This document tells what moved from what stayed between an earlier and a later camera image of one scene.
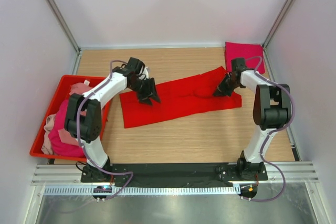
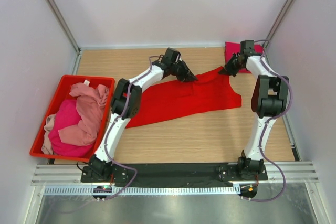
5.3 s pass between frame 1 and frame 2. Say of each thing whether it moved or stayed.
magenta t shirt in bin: stayed
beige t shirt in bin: stayed
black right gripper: moved
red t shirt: stayed
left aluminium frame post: stayed
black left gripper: moved
